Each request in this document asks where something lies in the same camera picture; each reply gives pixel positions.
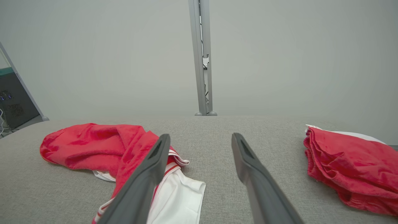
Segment thin grey slanted frame post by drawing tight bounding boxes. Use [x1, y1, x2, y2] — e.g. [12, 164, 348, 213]
[0, 42, 49, 128]

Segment red basketball shorts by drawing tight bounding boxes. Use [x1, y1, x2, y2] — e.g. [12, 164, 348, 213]
[303, 124, 398, 217]

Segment loose floor cables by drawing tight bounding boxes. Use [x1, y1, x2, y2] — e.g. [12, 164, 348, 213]
[0, 109, 8, 137]

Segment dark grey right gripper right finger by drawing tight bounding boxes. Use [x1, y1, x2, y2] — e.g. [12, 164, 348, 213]
[231, 133, 303, 224]

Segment red white basketball jersey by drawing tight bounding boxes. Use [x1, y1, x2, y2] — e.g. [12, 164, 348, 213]
[40, 123, 206, 224]

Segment dark equipment box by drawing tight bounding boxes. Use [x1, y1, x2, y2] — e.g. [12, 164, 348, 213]
[0, 67, 41, 128]

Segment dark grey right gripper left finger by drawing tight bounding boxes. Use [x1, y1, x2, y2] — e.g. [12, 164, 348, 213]
[98, 134, 171, 224]

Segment grey metal partition post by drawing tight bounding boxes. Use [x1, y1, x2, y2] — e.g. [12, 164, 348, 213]
[188, 0, 217, 116]

